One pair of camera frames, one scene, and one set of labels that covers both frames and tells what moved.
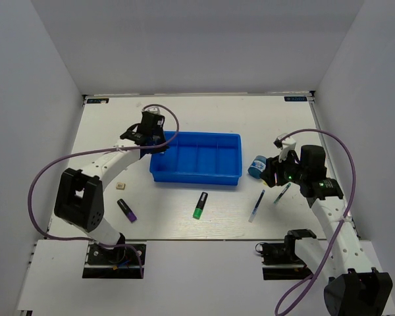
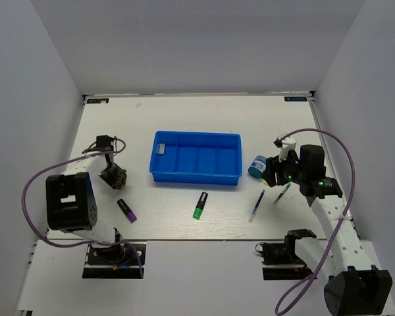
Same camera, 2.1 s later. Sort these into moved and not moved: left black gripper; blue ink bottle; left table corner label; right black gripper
Moved: left black gripper
Not moved: blue ink bottle; right black gripper; left table corner label
